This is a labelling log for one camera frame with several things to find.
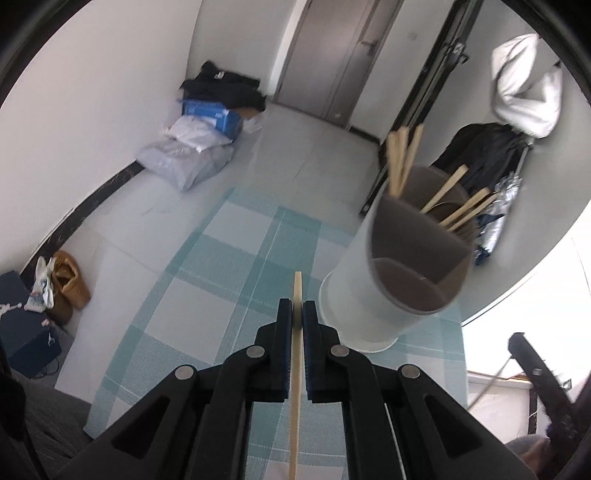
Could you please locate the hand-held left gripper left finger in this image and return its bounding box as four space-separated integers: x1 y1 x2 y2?
55 298 295 480

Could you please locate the white oval utensil holder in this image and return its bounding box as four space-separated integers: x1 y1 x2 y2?
318 165 476 354

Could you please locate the bunch of bamboo chopsticks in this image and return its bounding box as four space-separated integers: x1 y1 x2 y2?
385 124 502 234

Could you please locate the grey door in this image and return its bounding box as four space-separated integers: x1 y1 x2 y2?
272 0 407 130

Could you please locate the dark blue shoe box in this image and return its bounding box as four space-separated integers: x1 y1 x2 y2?
0 271 63 379

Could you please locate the white plastic bag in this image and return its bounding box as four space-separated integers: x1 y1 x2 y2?
164 115 236 151

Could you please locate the brown cardboard piece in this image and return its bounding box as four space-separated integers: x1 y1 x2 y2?
238 107 264 134

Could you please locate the thin black cable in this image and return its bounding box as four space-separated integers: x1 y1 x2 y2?
36 356 62 378

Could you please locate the silver folded umbrella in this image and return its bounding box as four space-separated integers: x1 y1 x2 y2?
471 171 525 266

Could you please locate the crumpled white printed bag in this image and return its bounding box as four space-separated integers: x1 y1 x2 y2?
25 256 57 311

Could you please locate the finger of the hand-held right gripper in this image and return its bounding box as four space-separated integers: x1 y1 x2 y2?
508 331 583 444

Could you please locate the pile of black clothes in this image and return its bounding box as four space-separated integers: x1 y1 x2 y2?
180 60 267 112

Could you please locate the teal checked tablecloth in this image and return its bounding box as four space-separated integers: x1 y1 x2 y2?
83 187 469 480

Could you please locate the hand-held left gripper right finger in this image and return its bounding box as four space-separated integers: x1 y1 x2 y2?
302 300 539 480

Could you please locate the grey plastic package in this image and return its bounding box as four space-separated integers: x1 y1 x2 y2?
137 138 235 192

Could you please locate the blue cardboard box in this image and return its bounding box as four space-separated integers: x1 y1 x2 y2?
181 99 245 139

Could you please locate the black hanging jacket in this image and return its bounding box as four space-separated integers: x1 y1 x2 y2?
429 122 532 195

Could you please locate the white hanging garment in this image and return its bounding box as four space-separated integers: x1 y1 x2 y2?
489 33 565 139

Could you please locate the long bamboo chopstick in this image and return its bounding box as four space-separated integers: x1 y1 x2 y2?
287 271 304 480

